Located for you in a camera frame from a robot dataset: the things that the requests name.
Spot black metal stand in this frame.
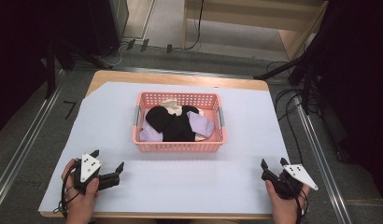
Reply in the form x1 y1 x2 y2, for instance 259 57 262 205
43 34 114 100
252 3 337 117

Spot purple sock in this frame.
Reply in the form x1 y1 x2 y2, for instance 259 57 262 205
139 118 164 143
186 110 216 139

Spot black hanging cable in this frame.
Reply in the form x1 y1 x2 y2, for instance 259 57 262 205
183 0 206 51

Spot metal floor rail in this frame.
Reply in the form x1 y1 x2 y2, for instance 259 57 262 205
292 94 353 224
0 69 66 217

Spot white floor cable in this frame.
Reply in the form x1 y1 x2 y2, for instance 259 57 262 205
97 40 129 68

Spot white table mat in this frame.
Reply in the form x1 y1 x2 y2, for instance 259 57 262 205
38 81 291 216

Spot black curtain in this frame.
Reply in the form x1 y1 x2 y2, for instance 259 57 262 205
0 0 114 139
315 0 383 211

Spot person's right hand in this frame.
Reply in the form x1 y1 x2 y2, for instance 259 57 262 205
264 179 311 224

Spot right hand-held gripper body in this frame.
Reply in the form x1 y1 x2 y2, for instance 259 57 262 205
261 163 319 201

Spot black sock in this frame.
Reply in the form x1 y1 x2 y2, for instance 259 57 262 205
145 105 177 134
162 105 201 143

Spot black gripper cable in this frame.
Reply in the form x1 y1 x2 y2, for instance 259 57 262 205
292 188 309 224
54 161 83 219

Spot pink plastic basket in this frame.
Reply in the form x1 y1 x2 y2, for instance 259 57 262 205
131 91 227 153

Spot wooden table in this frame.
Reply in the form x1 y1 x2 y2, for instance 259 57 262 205
39 69 275 220

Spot person's left hand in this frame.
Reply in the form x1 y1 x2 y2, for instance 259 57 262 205
61 158 100 224

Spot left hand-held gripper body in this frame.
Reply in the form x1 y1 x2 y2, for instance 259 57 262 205
71 153 121 192

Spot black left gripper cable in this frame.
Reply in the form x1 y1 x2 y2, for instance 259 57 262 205
54 161 83 219

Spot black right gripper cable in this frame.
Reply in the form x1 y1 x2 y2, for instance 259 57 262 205
292 188 309 224

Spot wooden shelf unit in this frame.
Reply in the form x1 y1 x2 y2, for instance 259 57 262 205
181 0 330 63

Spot black floor cables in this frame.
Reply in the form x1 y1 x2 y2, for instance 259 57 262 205
265 60 321 166

